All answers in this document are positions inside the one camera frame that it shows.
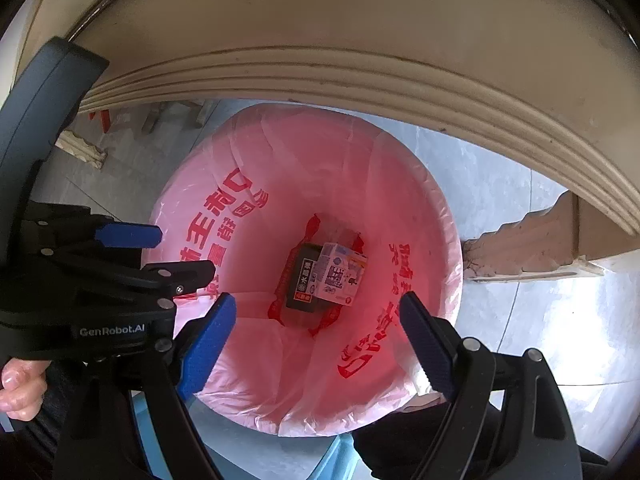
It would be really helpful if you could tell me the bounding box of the person's left hand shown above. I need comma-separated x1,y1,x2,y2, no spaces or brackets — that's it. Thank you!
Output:
0,357,49,423

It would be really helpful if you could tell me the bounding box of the cream round table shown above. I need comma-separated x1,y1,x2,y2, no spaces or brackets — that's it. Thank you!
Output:
0,0,640,236

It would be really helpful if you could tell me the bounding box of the trash bin with pink bag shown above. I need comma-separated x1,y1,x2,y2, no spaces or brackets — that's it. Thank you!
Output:
141,102,463,438

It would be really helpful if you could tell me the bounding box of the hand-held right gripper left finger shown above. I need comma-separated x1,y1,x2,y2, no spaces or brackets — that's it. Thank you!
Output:
54,291,237,480

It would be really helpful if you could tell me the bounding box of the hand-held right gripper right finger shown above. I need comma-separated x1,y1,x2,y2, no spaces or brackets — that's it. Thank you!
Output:
397,291,583,480

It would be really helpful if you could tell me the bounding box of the black cardboard box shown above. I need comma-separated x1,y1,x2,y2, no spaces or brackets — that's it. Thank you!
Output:
285,242,326,313

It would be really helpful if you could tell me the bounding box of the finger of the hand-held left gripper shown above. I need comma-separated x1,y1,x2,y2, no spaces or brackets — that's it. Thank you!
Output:
50,252,217,312
22,202,164,262

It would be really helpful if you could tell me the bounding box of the carved cream table leg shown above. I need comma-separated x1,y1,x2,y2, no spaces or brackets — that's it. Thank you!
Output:
462,192,606,281
54,129,107,169

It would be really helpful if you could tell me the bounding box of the light blue plastic stool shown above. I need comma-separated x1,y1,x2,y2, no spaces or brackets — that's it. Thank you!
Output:
127,390,361,480

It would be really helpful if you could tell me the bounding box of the wooden chair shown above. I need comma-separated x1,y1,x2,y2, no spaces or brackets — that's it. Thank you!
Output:
141,99,217,134

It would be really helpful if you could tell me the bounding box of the pink white drink carton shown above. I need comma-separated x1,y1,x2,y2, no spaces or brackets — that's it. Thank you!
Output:
312,241,369,307

